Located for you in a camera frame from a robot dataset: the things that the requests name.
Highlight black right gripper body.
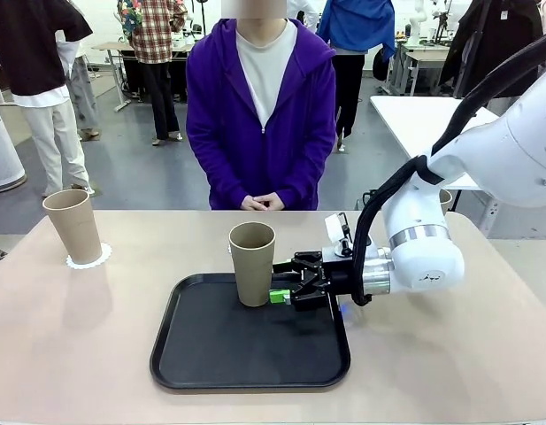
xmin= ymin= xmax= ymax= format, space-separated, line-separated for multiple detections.
xmin=320 ymin=259 xmax=358 ymax=298

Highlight white scalloped paper coaster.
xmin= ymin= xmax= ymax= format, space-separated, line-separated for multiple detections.
xmin=65 ymin=241 xmax=113 ymax=271

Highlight person's right forearm purple sleeve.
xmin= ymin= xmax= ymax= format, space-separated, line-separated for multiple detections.
xmin=185 ymin=127 xmax=252 ymax=210

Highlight person's left forearm purple sleeve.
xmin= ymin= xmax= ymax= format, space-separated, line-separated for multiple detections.
xmin=275 ymin=127 xmax=338 ymax=210

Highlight person's left hand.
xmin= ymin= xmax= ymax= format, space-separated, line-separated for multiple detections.
xmin=261 ymin=193 xmax=286 ymax=212

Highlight person's right hand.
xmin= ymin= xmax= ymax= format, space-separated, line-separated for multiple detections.
xmin=240 ymin=194 xmax=267 ymax=212

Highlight black plastic tray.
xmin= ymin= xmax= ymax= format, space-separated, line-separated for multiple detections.
xmin=149 ymin=273 xmax=352 ymax=391

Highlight glass jug black lid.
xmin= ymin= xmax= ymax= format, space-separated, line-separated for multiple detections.
xmin=354 ymin=189 xmax=380 ymax=212

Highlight person in purple hoodie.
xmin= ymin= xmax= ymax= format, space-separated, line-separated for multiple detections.
xmin=185 ymin=17 xmax=338 ymax=211

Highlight white side table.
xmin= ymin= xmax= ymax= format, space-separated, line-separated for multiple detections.
xmin=369 ymin=95 xmax=502 ymax=191

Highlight grey background desks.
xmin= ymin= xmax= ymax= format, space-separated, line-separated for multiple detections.
xmin=394 ymin=42 xmax=451 ymax=97

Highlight bystander in blue jacket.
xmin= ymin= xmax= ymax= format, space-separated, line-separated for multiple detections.
xmin=316 ymin=0 xmax=396 ymax=154

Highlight bystander in plaid shirt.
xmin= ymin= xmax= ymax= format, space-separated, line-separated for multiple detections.
xmin=117 ymin=0 xmax=188 ymax=146

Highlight bystander in grey trousers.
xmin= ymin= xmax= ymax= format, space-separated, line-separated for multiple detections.
xmin=55 ymin=30 xmax=101 ymax=142

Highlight bystander in black coat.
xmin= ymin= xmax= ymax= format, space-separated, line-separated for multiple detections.
xmin=438 ymin=0 xmax=546 ymax=101

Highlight wooden top background desk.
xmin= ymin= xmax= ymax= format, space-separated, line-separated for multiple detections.
xmin=91 ymin=41 xmax=139 ymax=112

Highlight white cylindrical air purifier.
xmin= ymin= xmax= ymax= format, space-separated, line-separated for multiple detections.
xmin=0 ymin=95 xmax=27 ymax=195

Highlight bystander in black shirt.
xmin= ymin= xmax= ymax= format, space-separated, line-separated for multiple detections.
xmin=0 ymin=0 xmax=96 ymax=199

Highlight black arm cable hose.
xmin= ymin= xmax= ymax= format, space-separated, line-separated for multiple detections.
xmin=350 ymin=42 xmax=546 ymax=307

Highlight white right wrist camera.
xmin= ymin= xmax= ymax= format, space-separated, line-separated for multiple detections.
xmin=324 ymin=212 xmax=356 ymax=260

